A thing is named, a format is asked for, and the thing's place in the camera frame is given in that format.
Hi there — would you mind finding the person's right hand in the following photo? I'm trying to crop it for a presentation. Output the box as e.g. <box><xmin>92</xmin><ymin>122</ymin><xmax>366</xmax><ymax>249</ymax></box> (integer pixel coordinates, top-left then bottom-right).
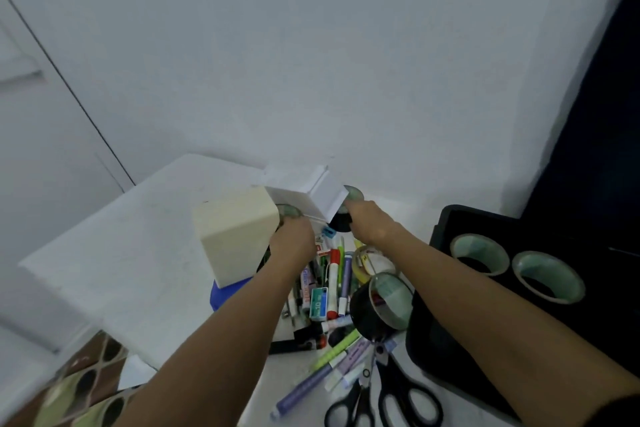
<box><xmin>343</xmin><ymin>199</ymin><xmax>404</xmax><ymax>249</ymax></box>

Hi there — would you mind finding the dark blue curtain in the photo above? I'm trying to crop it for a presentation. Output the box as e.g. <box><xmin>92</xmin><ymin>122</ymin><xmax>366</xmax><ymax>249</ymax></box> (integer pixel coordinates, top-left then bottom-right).
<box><xmin>519</xmin><ymin>0</ymin><xmax>640</xmax><ymax>252</ymax></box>

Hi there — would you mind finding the red capped black marker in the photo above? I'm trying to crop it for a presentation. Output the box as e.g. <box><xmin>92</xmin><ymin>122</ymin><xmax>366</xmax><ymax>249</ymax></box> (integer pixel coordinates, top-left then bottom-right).
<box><xmin>269</xmin><ymin>335</ymin><xmax>329</xmax><ymax>356</ymax></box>

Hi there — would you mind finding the person's left hand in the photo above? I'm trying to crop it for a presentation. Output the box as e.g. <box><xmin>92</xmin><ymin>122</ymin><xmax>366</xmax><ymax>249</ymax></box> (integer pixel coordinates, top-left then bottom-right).
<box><xmin>268</xmin><ymin>213</ymin><xmax>319</xmax><ymax>276</ymax></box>

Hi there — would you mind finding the clear tiered organizer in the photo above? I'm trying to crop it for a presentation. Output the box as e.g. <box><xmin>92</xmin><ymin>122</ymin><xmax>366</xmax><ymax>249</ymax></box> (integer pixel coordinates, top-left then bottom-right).
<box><xmin>252</xmin><ymin>165</ymin><xmax>349</xmax><ymax>224</ymax></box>

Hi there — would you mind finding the black plastic tray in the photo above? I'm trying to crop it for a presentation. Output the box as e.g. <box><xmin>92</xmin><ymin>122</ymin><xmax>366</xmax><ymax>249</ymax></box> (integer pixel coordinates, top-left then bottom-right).
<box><xmin>405</xmin><ymin>203</ymin><xmax>640</xmax><ymax>427</ymax></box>

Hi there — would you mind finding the yellow clear tape roll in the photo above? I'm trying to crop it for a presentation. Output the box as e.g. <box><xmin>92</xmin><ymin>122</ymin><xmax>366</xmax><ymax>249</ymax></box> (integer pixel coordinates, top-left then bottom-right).
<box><xmin>351</xmin><ymin>245</ymin><xmax>397</xmax><ymax>285</ymax></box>

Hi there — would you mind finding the patterned floor mat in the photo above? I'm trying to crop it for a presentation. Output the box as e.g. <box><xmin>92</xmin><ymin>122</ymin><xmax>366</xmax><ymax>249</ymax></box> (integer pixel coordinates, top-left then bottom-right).
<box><xmin>0</xmin><ymin>330</ymin><xmax>151</xmax><ymax>427</ymax></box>

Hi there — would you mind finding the person's left forearm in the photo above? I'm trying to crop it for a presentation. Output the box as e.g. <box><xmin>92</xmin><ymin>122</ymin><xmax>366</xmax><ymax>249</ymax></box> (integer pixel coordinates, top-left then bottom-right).
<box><xmin>115</xmin><ymin>261</ymin><xmax>321</xmax><ymax>427</ymax></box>

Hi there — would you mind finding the person's right forearm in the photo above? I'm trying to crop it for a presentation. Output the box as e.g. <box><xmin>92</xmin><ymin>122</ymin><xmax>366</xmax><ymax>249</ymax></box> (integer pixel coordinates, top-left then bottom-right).
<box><xmin>387</xmin><ymin>224</ymin><xmax>640</xmax><ymax>427</ymax></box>

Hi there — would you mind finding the pile of pens and markers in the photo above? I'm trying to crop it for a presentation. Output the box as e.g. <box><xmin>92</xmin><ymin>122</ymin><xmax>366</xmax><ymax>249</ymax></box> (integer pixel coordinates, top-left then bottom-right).
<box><xmin>269</xmin><ymin>224</ymin><xmax>401</xmax><ymax>422</ymax></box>

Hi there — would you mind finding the cream pen holder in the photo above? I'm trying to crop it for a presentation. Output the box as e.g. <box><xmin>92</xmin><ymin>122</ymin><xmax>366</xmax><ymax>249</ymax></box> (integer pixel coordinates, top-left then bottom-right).
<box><xmin>192</xmin><ymin>186</ymin><xmax>281</xmax><ymax>289</ymax></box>

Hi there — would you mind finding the red capped white marker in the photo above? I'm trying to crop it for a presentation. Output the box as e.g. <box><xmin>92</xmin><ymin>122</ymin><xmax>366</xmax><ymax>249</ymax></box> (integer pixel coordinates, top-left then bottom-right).
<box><xmin>327</xmin><ymin>248</ymin><xmax>342</xmax><ymax>321</ymax></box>

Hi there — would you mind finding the blue mesh pencil pouch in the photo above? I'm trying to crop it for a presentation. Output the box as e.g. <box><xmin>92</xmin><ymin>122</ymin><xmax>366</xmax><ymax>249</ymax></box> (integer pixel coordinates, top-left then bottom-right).
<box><xmin>209</xmin><ymin>275</ymin><xmax>253</xmax><ymax>312</ymax></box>

